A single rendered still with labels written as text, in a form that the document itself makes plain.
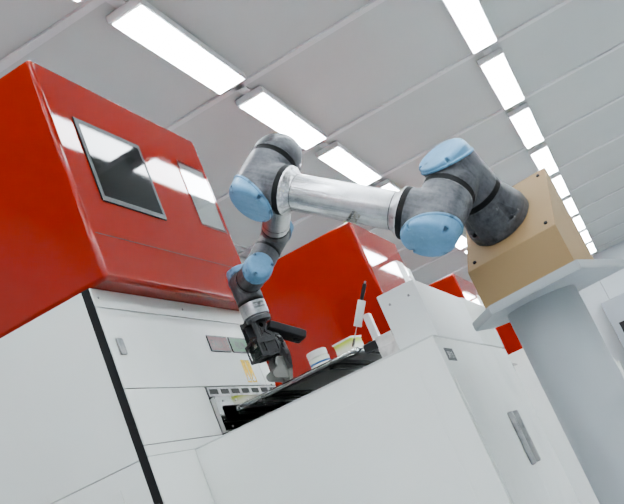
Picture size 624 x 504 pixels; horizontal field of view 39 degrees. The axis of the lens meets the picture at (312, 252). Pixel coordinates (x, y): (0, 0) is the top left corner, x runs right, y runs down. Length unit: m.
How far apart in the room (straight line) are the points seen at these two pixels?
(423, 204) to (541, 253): 0.28
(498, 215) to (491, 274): 0.13
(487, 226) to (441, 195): 0.17
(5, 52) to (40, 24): 0.21
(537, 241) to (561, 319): 0.17
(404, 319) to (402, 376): 0.14
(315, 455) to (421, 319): 0.38
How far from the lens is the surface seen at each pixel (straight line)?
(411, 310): 1.97
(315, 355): 2.87
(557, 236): 1.88
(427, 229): 1.78
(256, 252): 2.30
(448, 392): 1.88
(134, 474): 1.95
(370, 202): 1.85
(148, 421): 1.98
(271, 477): 2.02
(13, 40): 3.83
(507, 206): 1.94
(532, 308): 1.90
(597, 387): 1.89
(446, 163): 1.86
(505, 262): 1.92
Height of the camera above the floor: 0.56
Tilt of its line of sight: 16 degrees up
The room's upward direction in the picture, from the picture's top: 23 degrees counter-clockwise
